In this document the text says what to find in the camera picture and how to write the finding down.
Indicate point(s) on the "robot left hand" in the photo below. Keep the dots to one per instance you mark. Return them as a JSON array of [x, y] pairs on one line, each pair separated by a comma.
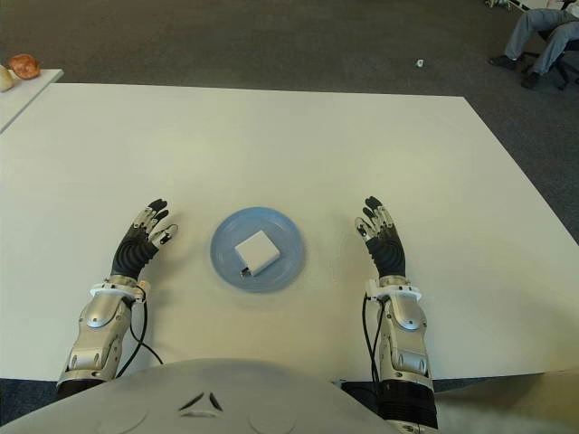
[[135, 253]]

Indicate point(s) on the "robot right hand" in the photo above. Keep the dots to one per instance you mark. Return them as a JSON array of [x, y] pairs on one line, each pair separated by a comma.
[[384, 248]]

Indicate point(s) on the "white charger block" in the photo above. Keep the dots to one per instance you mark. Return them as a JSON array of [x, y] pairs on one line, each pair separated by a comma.
[[258, 251]]

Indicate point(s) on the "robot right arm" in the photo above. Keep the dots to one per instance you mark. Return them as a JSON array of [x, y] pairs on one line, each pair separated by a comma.
[[407, 343]]

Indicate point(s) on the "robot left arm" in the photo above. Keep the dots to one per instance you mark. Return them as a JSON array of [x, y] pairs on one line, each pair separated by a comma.
[[99, 334]]

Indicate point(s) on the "blue round plate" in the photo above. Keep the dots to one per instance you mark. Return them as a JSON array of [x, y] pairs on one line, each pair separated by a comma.
[[271, 280]]

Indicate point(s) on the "grey robot torso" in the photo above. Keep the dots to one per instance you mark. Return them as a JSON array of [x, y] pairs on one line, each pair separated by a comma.
[[203, 398]]

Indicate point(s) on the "white side table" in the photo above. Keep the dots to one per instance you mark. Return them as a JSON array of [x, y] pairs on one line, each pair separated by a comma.
[[22, 99]]

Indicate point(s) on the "red-brown round bread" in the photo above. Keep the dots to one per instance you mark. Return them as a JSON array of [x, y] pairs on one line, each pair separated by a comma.
[[25, 66]]

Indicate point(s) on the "pale round fruit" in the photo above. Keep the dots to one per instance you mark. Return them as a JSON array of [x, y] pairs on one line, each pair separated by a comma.
[[5, 79]]

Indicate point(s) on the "black office chair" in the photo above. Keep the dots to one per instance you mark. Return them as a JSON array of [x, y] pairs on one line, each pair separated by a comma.
[[563, 68]]

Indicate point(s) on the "seated person in jeans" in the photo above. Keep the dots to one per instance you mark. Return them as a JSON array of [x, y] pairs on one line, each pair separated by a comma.
[[529, 31]]

